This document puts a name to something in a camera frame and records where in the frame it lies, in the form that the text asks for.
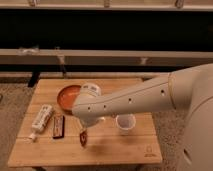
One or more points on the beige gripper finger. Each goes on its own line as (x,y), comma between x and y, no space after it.
(81,126)

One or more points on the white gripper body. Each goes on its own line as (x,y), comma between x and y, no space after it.
(90,89)

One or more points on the red chili pepper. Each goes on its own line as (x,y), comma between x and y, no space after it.
(83,138)

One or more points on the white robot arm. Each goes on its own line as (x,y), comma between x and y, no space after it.
(190,89)

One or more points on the white ceramic cup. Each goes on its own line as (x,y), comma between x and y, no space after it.
(125,123)

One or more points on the dark chocolate bar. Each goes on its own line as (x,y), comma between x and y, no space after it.
(58,128)

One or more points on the orange bowl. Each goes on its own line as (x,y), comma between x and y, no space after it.
(67,96)

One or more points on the wooden table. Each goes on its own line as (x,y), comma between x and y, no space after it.
(105,144)

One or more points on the white tube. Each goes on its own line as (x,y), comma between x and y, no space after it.
(41,120)

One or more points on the metal shelf rail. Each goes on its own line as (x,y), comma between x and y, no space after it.
(103,57)

